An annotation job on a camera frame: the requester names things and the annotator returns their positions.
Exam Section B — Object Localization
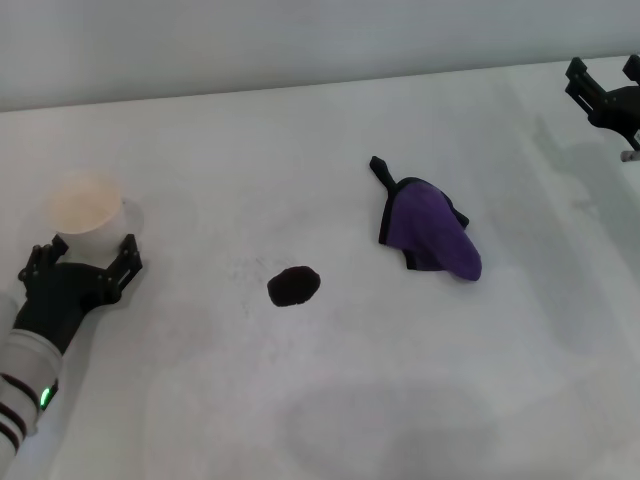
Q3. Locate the white paper cup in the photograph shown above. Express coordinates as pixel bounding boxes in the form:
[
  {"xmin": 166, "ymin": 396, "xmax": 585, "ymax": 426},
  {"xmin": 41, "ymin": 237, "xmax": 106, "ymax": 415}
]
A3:
[{"xmin": 46, "ymin": 169, "xmax": 140, "ymax": 265}]

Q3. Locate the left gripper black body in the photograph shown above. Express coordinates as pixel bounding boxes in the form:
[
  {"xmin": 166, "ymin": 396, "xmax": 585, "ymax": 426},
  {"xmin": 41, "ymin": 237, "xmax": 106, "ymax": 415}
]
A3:
[{"xmin": 12, "ymin": 262, "xmax": 122, "ymax": 357}]

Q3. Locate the purple rag with black trim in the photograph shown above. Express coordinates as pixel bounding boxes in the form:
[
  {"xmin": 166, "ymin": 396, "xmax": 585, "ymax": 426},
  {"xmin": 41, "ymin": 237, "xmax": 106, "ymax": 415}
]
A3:
[{"xmin": 368, "ymin": 155, "xmax": 484, "ymax": 283}]

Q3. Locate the black water stain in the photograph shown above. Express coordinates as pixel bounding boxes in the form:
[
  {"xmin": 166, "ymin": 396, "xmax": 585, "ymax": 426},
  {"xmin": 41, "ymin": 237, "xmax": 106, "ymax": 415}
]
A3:
[{"xmin": 266, "ymin": 265, "xmax": 322, "ymax": 308}]

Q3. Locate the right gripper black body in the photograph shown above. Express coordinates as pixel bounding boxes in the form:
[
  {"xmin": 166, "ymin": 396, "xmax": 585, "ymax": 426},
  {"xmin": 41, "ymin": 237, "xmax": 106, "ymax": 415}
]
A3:
[{"xmin": 596, "ymin": 84, "xmax": 640, "ymax": 149}]

